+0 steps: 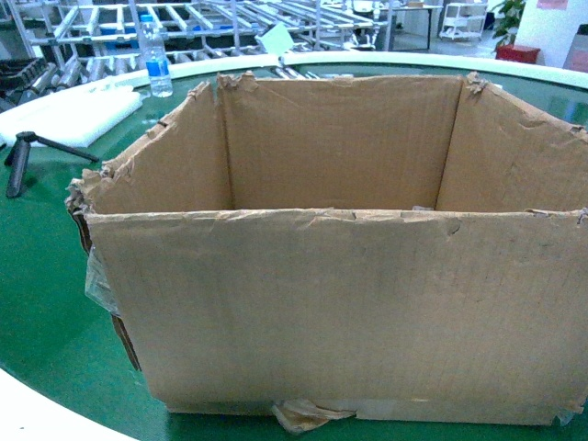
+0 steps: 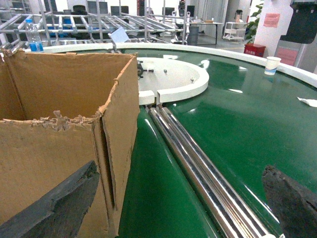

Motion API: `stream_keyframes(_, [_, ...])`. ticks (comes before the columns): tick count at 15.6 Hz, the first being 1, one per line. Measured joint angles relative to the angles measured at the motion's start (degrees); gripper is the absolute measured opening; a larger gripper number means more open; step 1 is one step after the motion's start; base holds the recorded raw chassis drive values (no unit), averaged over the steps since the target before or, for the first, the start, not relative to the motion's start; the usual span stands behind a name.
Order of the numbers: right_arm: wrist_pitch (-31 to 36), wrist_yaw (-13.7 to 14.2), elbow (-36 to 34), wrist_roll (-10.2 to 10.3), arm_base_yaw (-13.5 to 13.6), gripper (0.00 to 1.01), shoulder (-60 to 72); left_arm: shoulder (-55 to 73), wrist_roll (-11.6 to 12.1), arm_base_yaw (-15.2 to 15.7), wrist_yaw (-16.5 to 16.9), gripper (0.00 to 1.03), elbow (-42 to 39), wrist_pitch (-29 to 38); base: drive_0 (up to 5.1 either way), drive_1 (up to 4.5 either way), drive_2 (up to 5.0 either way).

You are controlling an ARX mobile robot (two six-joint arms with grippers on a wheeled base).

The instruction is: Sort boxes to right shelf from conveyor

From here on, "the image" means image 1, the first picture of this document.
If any white paper sheet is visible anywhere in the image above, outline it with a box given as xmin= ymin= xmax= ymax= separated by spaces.
xmin=255 ymin=23 xmax=295 ymax=57

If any white foam sheet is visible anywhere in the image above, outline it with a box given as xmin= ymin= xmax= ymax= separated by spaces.
xmin=1 ymin=78 xmax=142 ymax=148

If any aluminium roller rack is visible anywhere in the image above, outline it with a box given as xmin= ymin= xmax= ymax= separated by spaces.
xmin=1 ymin=1 xmax=398 ymax=98

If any clear plastic water bottle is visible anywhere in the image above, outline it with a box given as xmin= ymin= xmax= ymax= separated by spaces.
xmin=140 ymin=14 xmax=174 ymax=98

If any large cardboard box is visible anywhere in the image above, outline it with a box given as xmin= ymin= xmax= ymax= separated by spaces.
xmin=67 ymin=73 xmax=587 ymax=431

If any white wheeled cart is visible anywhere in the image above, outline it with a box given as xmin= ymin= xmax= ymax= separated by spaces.
xmin=438 ymin=1 xmax=488 ymax=40

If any black mini tripod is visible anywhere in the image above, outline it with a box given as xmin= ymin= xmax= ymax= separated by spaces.
xmin=5 ymin=131 xmax=100 ymax=198

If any green conveyor belt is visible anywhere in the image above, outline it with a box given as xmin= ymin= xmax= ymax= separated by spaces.
xmin=1 ymin=62 xmax=587 ymax=440

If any potted green plant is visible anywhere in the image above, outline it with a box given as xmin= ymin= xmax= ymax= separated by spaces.
xmin=492 ymin=0 xmax=540 ymax=64

